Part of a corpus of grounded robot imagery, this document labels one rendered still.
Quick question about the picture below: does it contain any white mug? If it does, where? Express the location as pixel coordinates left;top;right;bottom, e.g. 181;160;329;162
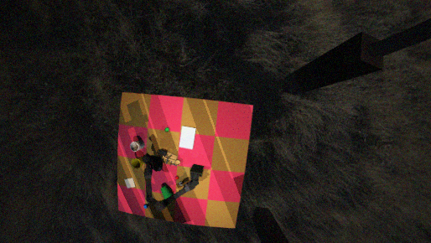
130;140;145;152

